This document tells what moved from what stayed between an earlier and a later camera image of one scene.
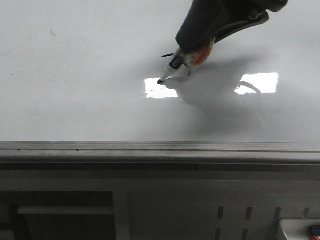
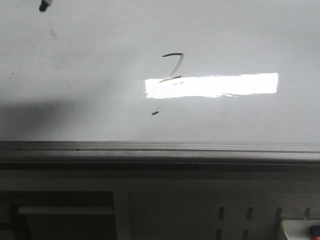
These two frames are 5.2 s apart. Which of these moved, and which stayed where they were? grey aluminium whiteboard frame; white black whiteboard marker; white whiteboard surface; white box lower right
Moved: white black whiteboard marker
Stayed: grey aluminium whiteboard frame; white whiteboard surface; white box lower right
